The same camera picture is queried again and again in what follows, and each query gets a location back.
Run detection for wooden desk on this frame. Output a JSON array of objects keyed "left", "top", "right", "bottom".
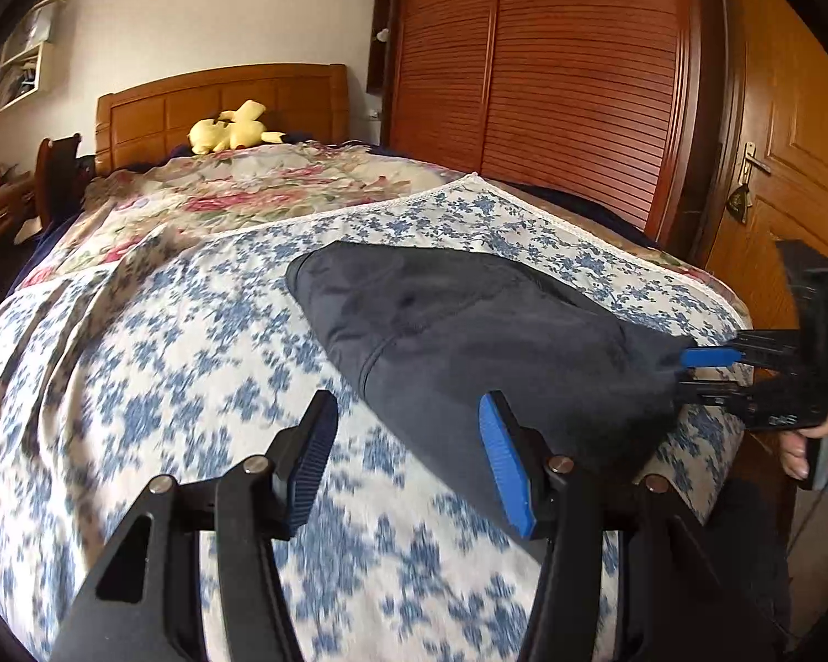
[{"left": 0, "top": 172, "right": 43, "bottom": 263}]

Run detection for dark wooden chair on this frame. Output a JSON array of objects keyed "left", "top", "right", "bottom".
[{"left": 34, "top": 133, "right": 84, "bottom": 222}]

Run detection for wooden door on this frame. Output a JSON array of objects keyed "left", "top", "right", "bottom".
[{"left": 704, "top": 0, "right": 828, "bottom": 373}]

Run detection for yellow plush toy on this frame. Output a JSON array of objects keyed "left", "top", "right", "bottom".
[{"left": 188, "top": 100, "right": 285, "bottom": 156}]

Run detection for pink floral quilt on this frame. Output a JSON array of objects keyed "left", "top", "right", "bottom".
[{"left": 24, "top": 141, "right": 470, "bottom": 291}]

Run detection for wooden bed headboard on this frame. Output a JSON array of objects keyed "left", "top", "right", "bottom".
[{"left": 95, "top": 63, "right": 349, "bottom": 173}]

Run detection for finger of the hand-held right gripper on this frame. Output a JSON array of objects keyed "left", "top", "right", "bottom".
[
  {"left": 682, "top": 331, "right": 805, "bottom": 369},
  {"left": 672, "top": 379, "right": 751, "bottom": 408}
]

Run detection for blue floral bed sheet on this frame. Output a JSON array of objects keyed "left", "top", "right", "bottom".
[{"left": 0, "top": 172, "right": 753, "bottom": 662}]

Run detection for brown louvred wooden wardrobe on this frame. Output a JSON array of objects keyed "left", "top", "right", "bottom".
[{"left": 367, "top": 0, "right": 725, "bottom": 270}]

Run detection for dark navy jacket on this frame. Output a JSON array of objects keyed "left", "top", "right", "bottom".
[{"left": 285, "top": 241, "right": 694, "bottom": 532}]

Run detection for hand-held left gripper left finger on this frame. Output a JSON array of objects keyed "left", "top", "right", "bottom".
[{"left": 51, "top": 389, "right": 341, "bottom": 662}]

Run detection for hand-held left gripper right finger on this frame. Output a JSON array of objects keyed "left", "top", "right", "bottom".
[{"left": 478, "top": 389, "right": 788, "bottom": 662}]

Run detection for white wall shelf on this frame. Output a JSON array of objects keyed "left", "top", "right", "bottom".
[{"left": 0, "top": 0, "right": 66, "bottom": 126}]

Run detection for brass door handle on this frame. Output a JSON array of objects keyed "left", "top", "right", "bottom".
[{"left": 740, "top": 142, "right": 772, "bottom": 184}]

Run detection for person's right hand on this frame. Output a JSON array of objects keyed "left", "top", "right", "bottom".
[{"left": 778, "top": 410, "right": 828, "bottom": 482}]

